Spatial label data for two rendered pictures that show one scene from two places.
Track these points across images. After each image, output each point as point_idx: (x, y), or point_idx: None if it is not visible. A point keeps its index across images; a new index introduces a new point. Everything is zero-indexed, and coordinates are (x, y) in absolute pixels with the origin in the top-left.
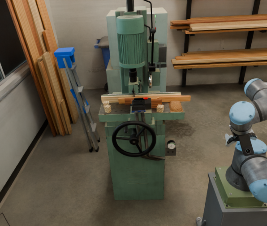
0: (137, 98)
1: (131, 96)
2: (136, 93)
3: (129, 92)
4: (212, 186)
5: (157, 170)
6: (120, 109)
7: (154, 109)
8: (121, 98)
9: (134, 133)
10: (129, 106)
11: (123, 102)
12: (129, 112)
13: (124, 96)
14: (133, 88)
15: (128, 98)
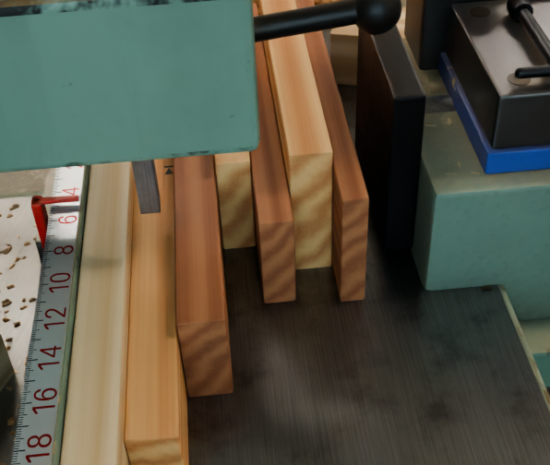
0: (413, 66)
1: (128, 243)
2: (65, 178)
3: (258, 119)
4: None
5: None
6: (410, 426)
7: (352, 103)
8: (176, 382)
9: None
10: (306, 328)
11: (184, 395)
12: (482, 305)
13: (117, 325)
14: (257, 18)
15: (199, 273)
